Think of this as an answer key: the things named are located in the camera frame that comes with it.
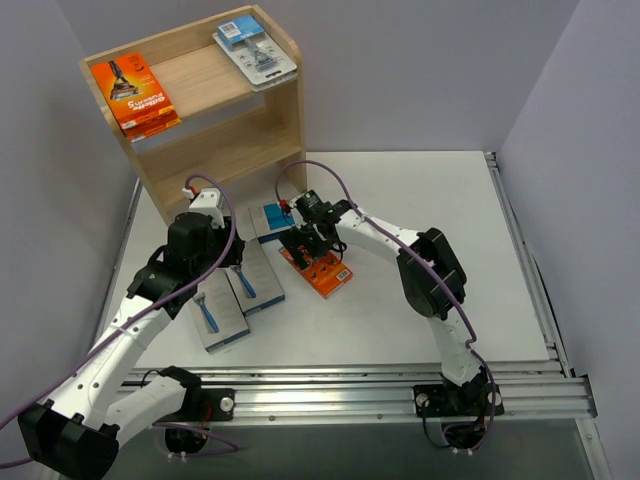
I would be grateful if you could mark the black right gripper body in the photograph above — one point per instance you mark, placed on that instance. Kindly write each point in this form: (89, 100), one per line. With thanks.
(304, 240)

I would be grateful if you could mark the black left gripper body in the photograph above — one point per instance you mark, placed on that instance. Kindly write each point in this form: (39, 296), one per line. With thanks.
(232, 248)

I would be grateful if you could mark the orange razor cartridge pack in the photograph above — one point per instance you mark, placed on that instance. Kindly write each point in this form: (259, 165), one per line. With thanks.
(326, 275)

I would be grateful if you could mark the grey harry's razor box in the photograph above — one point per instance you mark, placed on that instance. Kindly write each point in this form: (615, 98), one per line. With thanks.
(216, 312)
(255, 283)

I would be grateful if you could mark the orange Gillette Fusion box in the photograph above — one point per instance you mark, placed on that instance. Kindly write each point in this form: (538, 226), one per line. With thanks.
(139, 104)

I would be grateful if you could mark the Gillette blue razor blister pack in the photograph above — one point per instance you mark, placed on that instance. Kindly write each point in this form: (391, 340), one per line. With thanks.
(270, 69)

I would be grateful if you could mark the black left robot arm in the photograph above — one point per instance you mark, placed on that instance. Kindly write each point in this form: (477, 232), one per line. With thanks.
(77, 427)

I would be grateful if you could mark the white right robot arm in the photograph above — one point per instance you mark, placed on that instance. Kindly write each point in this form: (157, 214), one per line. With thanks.
(432, 278)

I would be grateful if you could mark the wooden two-tier shelf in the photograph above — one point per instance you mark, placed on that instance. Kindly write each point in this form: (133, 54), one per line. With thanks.
(200, 79)

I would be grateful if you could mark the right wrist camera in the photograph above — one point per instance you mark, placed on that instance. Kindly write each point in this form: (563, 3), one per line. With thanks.
(287, 207)

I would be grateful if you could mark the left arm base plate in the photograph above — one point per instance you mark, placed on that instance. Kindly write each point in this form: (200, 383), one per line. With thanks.
(206, 405)

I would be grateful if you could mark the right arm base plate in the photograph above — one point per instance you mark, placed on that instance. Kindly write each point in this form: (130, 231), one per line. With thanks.
(448, 400)

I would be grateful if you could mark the aluminium table frame rail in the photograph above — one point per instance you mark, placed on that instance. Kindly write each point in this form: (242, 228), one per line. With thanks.
(356, 357)

